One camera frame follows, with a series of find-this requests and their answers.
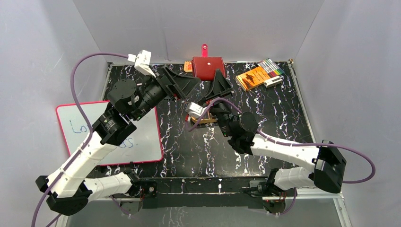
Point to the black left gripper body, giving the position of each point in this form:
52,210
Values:
169,82

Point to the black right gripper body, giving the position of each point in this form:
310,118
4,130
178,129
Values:
222,114

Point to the red leather card holder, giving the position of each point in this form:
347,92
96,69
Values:
204,66

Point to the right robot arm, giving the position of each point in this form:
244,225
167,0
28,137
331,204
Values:
320,165

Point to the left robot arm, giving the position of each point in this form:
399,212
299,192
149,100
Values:
69,189

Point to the tan oval tray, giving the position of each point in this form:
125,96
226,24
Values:
204,120

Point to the small orange spiral notepad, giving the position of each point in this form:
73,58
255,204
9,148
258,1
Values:
187,66

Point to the orange yellow book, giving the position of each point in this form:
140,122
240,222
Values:
252,78

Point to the pink framed whiteboard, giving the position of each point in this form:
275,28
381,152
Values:
143,145

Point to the pack of coloured markers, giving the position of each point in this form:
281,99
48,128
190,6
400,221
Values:
270,67

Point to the white stapler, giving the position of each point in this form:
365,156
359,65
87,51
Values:
272,81

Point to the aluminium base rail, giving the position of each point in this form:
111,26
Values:
248,201

